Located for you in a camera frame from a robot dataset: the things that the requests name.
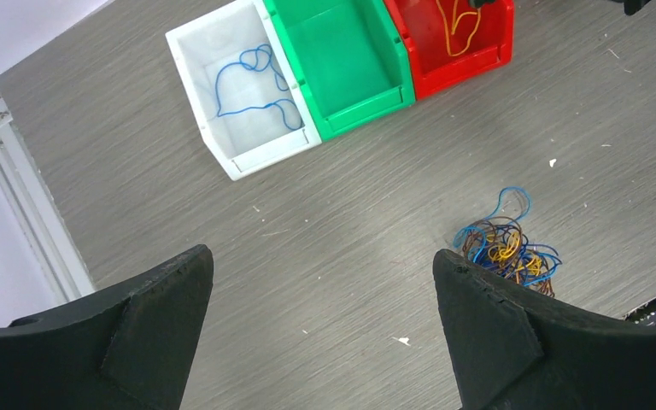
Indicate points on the white plastic bin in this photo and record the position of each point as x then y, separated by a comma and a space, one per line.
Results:
241, 89

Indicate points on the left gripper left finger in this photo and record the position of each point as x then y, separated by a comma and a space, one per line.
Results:
128, 346

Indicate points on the red plastic bin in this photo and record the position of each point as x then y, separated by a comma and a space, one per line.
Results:
451, 41

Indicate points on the green plastic bin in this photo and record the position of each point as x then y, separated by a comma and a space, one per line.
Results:
349, 60

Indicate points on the aluminium corner post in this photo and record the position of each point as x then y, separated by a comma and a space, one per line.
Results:
61, 263

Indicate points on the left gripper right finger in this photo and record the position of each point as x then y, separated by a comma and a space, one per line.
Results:
515, 348

